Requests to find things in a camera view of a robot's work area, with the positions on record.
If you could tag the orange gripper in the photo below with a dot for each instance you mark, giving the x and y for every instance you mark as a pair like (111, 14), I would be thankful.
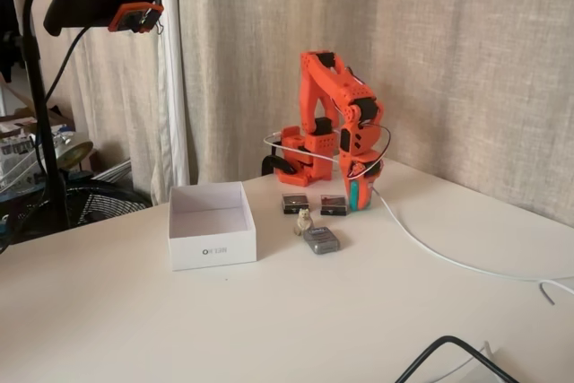
(351, 167)

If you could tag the green cube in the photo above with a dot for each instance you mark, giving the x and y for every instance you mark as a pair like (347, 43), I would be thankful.
(359, 197)

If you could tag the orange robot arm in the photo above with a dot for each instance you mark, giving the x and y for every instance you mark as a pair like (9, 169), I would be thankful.
(314, 82)

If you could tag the white cardboard bin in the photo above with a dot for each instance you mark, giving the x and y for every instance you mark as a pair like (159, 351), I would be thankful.
(211, 250)

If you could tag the small black display box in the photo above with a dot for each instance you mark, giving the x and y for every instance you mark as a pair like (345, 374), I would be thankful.
(334, 210)
(293, 209)

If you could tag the small beige animal figurine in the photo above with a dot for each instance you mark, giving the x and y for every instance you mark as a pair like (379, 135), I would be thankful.
(304, 221)

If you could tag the grey metallic small block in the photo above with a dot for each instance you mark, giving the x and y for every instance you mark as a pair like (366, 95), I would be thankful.
(320, 244)

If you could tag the black table clamp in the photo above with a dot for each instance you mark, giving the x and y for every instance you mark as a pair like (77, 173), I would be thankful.
(269, 163)

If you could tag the beige linen curtain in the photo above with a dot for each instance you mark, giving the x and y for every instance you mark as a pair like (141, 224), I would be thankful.
(448, 64)

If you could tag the white rack rods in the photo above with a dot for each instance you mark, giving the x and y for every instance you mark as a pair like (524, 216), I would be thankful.
(112, 170)

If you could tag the white sheer curtain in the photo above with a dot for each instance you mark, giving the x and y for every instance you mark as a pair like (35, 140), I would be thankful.
(125, 100)

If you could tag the black floor fan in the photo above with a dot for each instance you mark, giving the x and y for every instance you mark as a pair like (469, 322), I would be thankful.
(98, 203)

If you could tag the cream lamp head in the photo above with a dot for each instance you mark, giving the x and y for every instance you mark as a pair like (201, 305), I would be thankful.
(74, 147)

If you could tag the clear plastic packaging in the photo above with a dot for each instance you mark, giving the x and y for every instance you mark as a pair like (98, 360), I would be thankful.
(18, 159)

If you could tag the brown cardboard box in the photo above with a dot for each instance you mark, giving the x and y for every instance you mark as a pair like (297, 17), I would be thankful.
(18, 120)

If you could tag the dark hanging clothes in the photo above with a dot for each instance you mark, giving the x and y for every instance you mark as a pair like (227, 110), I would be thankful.
(11, 55)

